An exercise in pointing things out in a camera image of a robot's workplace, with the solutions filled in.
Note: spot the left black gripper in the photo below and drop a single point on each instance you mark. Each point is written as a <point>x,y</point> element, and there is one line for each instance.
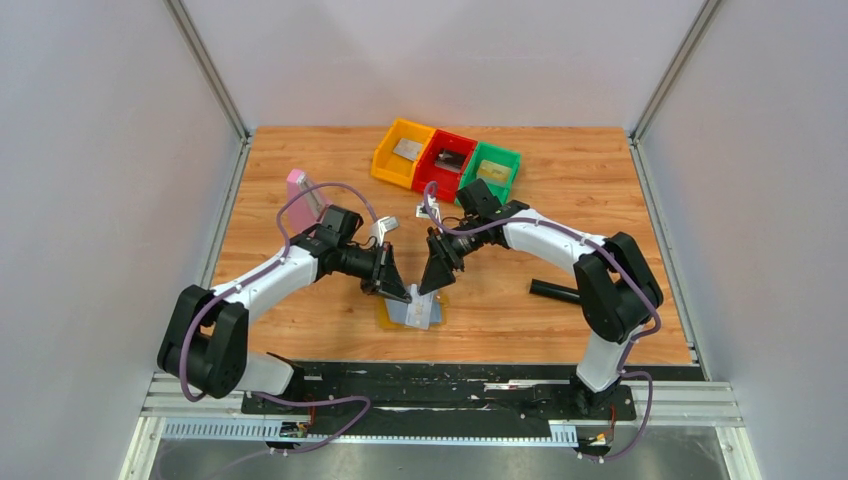
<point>381,268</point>

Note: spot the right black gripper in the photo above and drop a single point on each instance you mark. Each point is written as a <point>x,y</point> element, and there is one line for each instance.
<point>448,250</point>

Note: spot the yellow leather card holder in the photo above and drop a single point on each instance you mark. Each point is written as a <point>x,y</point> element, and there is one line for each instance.
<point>390,314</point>

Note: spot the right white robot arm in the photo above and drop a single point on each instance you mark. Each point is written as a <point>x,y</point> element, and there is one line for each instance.
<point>616,289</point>

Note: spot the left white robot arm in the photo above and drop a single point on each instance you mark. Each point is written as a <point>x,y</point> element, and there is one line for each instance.
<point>206,341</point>

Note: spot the dark card in red bin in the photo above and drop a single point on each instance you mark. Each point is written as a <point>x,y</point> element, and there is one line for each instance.
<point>450,160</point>

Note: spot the gold card in green bin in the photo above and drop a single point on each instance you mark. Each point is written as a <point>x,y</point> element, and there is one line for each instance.
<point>493,172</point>

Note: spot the silver card in yellow bin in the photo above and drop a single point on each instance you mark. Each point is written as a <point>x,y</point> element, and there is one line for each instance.
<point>408,149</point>

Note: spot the red plastic bin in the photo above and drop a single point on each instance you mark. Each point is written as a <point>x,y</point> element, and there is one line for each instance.
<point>447,182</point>

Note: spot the black cylinder on table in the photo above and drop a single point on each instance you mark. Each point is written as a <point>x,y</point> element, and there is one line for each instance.
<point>554,291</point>

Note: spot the pink wedge stand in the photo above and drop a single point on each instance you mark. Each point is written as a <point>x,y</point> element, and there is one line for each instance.
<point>307,209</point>

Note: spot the yellow plastic bin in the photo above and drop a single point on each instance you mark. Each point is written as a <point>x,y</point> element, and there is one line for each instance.
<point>396,158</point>

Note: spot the green plastic bin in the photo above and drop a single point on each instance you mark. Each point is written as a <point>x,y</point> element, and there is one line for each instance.
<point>487,151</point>

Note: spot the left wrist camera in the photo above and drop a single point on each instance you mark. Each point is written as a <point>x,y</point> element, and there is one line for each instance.
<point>381,227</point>

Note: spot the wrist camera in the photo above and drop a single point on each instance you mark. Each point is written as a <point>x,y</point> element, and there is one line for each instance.
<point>381,227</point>
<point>428,211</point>

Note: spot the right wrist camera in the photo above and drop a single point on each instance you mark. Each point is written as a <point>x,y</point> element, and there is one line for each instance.
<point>428,211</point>

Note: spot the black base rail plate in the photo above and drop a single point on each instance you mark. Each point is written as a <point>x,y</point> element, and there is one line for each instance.
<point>448,399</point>

